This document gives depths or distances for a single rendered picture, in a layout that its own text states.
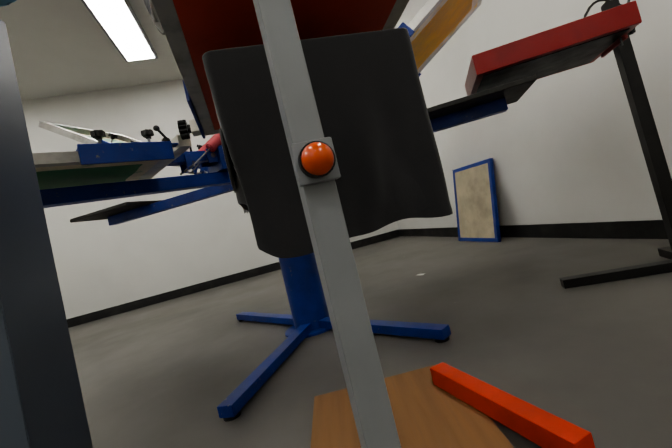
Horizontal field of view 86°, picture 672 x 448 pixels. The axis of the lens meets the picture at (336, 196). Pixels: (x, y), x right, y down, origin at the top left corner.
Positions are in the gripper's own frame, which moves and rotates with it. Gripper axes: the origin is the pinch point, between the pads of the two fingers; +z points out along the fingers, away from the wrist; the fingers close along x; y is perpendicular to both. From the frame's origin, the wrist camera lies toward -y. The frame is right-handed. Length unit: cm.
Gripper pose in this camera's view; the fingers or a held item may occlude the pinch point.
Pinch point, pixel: (174, 30)
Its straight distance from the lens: 97.5
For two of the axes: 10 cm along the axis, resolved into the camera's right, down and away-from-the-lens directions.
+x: 9.4, -2.2, 2.4
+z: 2.7, 9.5, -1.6
